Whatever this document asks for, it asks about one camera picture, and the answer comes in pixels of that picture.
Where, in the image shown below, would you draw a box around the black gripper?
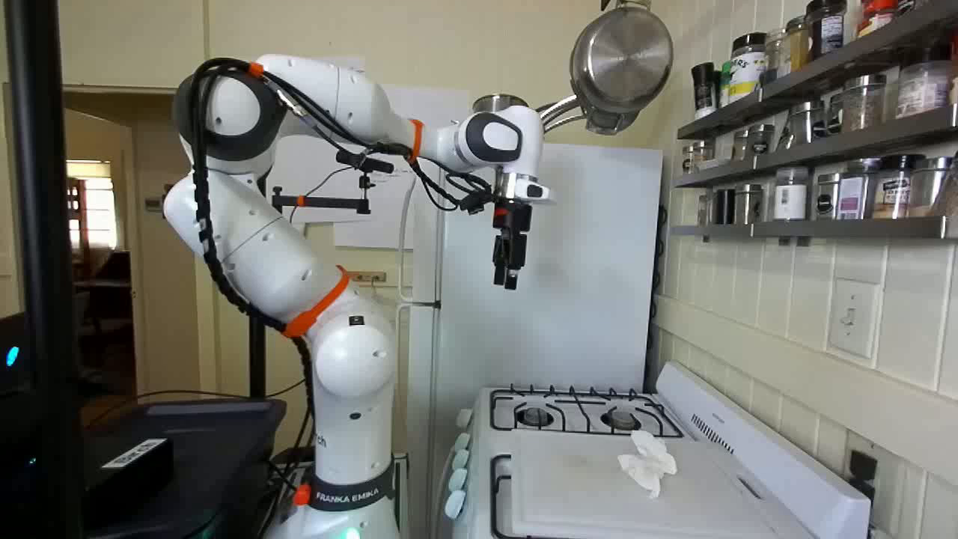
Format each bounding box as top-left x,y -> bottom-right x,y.
495,201 -> 533,291

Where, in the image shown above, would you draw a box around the white napkin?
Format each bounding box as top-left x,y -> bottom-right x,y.
617,431 -> 678,496

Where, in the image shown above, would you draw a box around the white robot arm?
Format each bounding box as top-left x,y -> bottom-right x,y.
161,55 -> 549,539

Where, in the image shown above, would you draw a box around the white refrigerator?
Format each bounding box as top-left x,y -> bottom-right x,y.
402,145 -> 664,517

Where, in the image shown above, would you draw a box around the white gas stove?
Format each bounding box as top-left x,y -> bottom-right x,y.
435,366 -> 871,539

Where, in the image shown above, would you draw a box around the white cutting board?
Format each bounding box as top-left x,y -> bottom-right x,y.
497,434 -> 816,539

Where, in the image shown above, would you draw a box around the hanging steel pan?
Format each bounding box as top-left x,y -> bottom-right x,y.
540,0 -> 673,134

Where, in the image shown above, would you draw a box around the white label spice jar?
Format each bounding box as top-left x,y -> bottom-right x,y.
727,34 -> 769,101

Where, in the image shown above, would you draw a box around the metal spice rack shelves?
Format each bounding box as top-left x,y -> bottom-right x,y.
673,0 -> 958,242

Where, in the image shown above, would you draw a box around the black case on table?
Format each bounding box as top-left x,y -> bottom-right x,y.
84,402 -> 286,539

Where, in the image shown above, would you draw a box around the black foreground pole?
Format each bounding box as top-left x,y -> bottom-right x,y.
3,0 -> 84,539

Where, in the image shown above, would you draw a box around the black camera stand pole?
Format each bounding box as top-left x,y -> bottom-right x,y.
250,185 -> 373,399

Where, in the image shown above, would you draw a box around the white wall outlet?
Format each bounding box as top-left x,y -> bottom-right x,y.
826,282 -> 877,362

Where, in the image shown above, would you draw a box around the black wall outlet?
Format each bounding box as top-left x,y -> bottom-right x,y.
850,449 -> 877,496

